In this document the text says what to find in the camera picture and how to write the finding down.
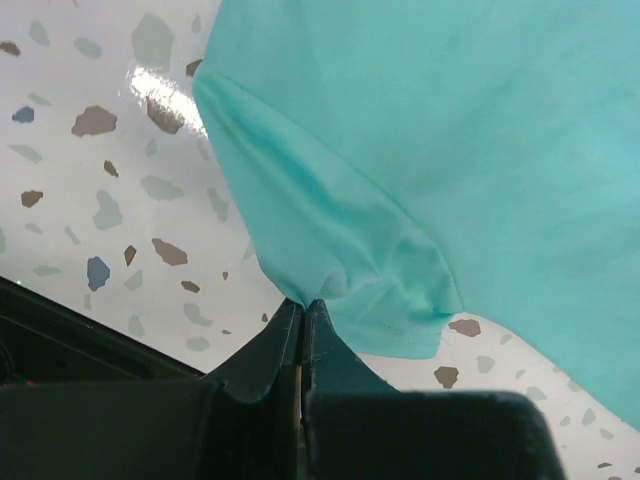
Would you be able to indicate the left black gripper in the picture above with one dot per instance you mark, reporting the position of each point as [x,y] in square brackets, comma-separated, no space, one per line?
[249,429]

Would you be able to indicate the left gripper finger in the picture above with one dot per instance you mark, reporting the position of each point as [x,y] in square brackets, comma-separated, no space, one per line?
[357,426]

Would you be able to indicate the teal t-shirt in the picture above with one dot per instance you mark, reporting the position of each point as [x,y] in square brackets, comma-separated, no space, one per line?
[407,161]

